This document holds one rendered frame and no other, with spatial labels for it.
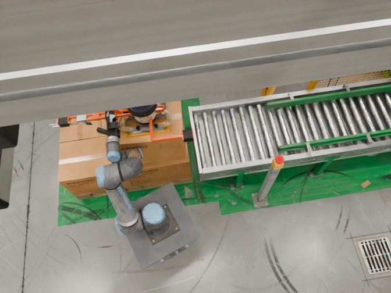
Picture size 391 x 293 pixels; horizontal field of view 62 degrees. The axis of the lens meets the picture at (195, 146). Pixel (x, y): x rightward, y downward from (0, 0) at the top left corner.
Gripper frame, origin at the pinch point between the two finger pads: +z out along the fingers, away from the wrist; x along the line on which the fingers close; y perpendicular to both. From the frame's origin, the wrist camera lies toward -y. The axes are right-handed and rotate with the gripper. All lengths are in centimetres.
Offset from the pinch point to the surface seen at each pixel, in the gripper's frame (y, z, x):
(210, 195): 71, -37, -120
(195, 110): 68, 31, -60
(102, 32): 49, -124, 196
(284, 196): 147, -50, -120
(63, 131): -61, 33, -65
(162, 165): 30, -19, -66
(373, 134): 221, -23, -56
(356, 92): 223, 23, -56
